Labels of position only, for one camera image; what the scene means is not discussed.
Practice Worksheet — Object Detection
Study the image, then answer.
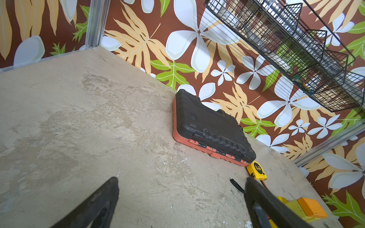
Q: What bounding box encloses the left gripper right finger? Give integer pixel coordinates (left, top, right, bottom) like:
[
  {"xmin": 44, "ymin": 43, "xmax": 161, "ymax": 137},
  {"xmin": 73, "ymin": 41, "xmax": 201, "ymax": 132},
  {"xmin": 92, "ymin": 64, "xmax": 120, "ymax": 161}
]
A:
[{"xmin": 244, "ymin": 177, "xmax": 311, "ymax": 228}]

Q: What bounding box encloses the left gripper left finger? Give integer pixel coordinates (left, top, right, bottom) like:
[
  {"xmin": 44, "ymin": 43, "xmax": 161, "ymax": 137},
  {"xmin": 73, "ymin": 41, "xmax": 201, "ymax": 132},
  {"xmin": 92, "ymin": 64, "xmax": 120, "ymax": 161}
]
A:
[{"xmin": 52, "ymin": 177, "xmax": 119, "ymax": 228}]

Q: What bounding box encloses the lime small cube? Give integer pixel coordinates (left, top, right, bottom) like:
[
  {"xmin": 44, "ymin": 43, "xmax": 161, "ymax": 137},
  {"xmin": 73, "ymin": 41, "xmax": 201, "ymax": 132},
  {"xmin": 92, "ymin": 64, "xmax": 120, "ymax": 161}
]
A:
[{"xmin": 277, "ymin": 196, "xmax": 288, "ymax": 204}]

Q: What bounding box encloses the lime cube block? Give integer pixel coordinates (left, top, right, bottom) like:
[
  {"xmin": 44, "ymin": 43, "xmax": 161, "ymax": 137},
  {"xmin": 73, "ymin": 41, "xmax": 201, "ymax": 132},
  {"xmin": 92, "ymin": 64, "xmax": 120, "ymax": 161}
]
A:
[{"xmin": 285, "ymin": 200, "xmax": 317, "ymax": 223}]

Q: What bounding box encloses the orange bar block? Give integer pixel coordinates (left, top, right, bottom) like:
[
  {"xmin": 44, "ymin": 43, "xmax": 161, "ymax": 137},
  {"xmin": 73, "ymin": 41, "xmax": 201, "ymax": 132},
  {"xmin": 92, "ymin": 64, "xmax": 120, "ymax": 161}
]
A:
[{"xmin": 297, "ymin": 197, "xmax": 328, "ymax": 219}]

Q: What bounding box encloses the yellow tape measure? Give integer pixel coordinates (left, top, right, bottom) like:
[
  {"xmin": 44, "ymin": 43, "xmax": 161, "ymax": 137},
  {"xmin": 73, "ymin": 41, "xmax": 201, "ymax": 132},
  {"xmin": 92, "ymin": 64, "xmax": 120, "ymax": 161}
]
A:
[{"xmin": 230, "ymin": 161, "xmax": 268, "ymax": 194}]

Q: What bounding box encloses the black tool case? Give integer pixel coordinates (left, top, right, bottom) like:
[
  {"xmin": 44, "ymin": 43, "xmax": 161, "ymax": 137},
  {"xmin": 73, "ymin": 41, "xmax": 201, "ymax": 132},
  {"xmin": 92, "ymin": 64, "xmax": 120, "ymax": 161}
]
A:
[{"xmin": 173, "ymin": 89, "xmax": 256, "ymax": 167}]

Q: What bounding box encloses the black wire basket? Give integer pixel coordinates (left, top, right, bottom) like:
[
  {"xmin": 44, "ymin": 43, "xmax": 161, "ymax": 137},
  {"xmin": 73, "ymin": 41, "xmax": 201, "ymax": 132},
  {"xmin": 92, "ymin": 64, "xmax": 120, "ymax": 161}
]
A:
[{"xmin": 204, "ymin": 1, "xmax": 365, "ymax": 112}]

